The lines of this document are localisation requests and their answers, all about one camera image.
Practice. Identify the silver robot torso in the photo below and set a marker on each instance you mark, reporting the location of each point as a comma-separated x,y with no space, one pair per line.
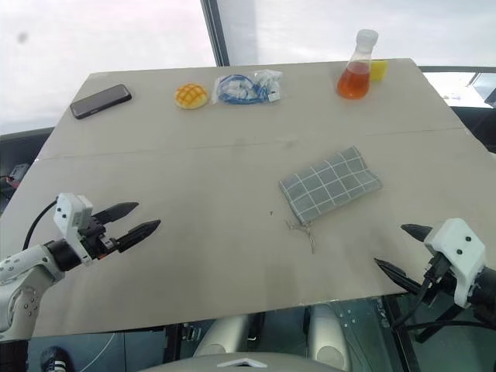
240,362

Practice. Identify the black shoe with white stripes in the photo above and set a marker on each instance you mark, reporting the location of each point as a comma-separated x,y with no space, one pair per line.
54,358

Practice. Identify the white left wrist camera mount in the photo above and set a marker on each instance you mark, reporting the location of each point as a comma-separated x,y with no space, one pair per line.
69,217

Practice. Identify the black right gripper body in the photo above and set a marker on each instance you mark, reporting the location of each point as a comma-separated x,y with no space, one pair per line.
441,284

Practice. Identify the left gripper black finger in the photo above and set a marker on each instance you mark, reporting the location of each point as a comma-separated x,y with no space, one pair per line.
116,211
139,233

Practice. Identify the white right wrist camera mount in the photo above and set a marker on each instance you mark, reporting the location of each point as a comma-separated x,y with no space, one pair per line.
457,240

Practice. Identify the silver robot left leg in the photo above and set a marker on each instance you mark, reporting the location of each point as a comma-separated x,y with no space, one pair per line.
221,337

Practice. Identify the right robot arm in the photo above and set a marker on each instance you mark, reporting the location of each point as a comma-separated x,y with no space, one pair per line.
486,294

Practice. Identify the yellow scored bread bun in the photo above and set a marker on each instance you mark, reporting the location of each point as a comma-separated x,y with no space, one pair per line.
191,96

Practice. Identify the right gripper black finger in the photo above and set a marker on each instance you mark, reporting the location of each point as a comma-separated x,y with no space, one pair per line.
417,231
395,274

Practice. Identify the dark window frame post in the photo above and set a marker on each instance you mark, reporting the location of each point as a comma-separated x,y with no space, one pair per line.
217,35

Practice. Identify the grey checked cloth pouch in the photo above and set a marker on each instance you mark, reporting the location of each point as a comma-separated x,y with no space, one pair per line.
329,182

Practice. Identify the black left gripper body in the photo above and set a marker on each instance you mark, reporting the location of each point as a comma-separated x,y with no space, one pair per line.
95,237

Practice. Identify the conical flask with orange liquid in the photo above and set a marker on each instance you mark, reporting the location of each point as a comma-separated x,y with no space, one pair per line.
353,83

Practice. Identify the silver robot leg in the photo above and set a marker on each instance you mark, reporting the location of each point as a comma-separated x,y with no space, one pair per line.
221,337
329,337

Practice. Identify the yellow sponge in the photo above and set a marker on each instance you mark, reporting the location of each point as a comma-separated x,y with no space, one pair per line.
379,70

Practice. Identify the black table leg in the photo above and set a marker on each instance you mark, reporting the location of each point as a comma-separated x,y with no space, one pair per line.
173,345
397,348

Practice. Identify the black smartphone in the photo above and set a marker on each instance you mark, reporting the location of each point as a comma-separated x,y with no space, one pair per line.
100,101

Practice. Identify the silver robot right leg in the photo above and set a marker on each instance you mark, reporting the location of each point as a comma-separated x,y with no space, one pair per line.
329,337

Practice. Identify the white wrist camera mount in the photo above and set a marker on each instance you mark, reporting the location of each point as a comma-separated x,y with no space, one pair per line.
457,240
69,217

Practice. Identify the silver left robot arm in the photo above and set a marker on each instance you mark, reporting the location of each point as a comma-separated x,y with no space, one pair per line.
23,263

